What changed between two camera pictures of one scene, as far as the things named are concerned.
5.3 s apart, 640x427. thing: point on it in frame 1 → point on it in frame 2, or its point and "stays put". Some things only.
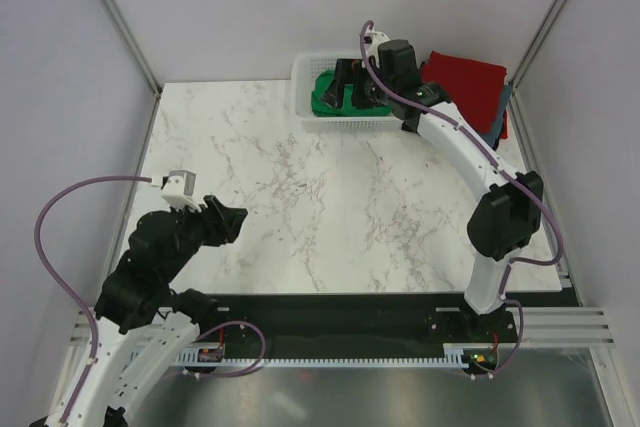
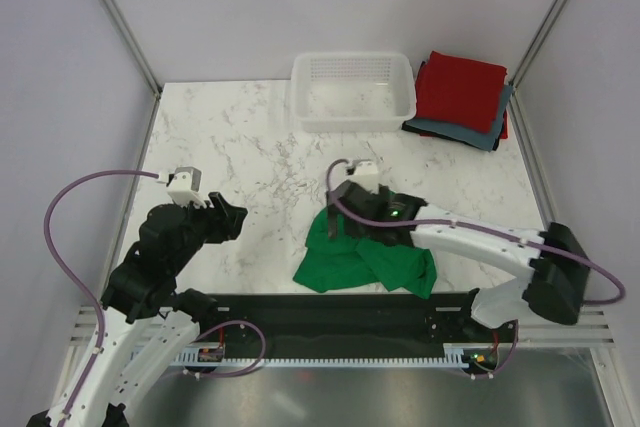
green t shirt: (322, 81) → (334, 264)
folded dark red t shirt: (505, 131) stays put
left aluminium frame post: (119, 16) stays put
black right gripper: (348, 72) → (332, 223)
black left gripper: (232, 217) stays put
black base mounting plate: (358, 321) stays put
